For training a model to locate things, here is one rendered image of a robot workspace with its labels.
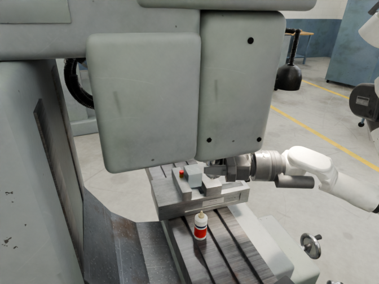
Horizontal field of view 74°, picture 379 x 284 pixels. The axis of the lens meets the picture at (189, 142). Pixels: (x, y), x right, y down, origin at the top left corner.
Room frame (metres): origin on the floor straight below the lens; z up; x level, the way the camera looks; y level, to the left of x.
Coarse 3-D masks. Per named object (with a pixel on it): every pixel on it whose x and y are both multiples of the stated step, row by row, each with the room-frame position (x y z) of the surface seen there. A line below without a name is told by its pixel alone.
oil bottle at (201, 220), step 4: (200, 212) 0.57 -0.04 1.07; (196, 216) 0.58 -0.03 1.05; (200, 216) 0.57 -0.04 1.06; (204, 216) 0.57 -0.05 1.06; (196, 220) 0.56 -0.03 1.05; (200, 220) 0.56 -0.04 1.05; (204, 220) 0.56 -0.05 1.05; (196, 224) 0.56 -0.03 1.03; (200, 224) 0.55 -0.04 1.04; (204, 224) 0.56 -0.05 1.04; (196, 228) 0.56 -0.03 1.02; (200, 228) 0.55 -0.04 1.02; (204, 228) 0.56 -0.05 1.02; (196, 232) 0.56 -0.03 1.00; (200, 232) 0.55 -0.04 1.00; (204, 232) 0.56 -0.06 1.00; (196, 236) 0.56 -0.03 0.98; (200, 236) 0.55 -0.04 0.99; (204, 236) 0.56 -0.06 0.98
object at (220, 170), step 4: (204, 168) 0.57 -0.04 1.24; (208, 168) 0.57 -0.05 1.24; (212, 168) 0.57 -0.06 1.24; (216, 168) 0.57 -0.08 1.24; (220, 168) 0.57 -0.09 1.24; (224, 168) 0.57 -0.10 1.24; (204, 172) 0.57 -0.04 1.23; (208, 172) 0.57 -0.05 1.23; (212, 172) 0.57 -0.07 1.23; (216, 172) 0.57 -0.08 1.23; (220, 172) 0.57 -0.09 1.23; (224, 172) 0.56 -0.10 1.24
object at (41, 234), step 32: (0, 64) 0.35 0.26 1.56; (32, 64) 0.41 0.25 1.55; (0, 96) 0.25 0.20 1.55; (32, 96) 0.35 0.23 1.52; (0, 128) 0.25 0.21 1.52; (32, 128) 0.30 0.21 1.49; (64, 128) 0.55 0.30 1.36; (0, 160) 0.24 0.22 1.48; (32, 160) 0.26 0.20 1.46; (64, 160) 0.45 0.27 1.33; (0, 192) 0.24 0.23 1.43; (32, 192) 0.25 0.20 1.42; (64, 192) 0.36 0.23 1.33; (0, 224) 0.23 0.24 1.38; (32, 224) 0.24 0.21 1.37; (64, 224) 0.31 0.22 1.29; (0, 256) 0.23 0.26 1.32; (32, 256) 0.24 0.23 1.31; (64, 256) 0.26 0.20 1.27
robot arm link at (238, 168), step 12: (240, 156) 0.61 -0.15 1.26; (252, 156) 0.60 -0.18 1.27; (264, 156) 0.58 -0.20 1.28; (228, 168) 0.55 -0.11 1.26; (240, 168) 0.55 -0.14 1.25; (252, 168) 0.57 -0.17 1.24; (264, 168) 0.56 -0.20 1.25; (228, 180) 0.54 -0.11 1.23; (252, 180) 0.57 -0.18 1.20; (264, 180) 0.56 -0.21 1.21
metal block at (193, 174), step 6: (186, 168) 0.75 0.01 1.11; (192, 168) 0.75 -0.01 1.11; (198, 168) 0.75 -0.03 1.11; (186, 174) 0.73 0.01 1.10; (192, 174) 0.72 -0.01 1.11; (198, 174) 0.72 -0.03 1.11; (192, 180) 0.71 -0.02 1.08; (198, 180) 0.72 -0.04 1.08; (192, 186) 0.71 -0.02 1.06; (198, 186) 0.72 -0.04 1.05
